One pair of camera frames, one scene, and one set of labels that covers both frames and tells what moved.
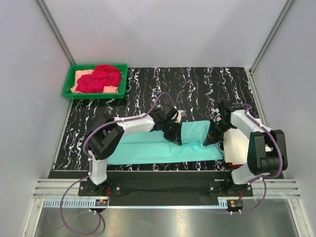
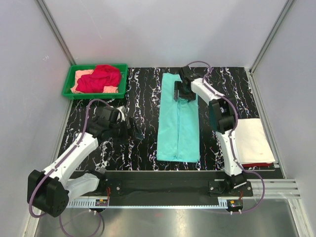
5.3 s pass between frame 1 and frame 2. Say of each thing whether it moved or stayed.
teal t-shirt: moved
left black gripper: moved
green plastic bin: stayed
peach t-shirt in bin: stayed
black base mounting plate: stayed
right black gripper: moved
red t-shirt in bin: stayed
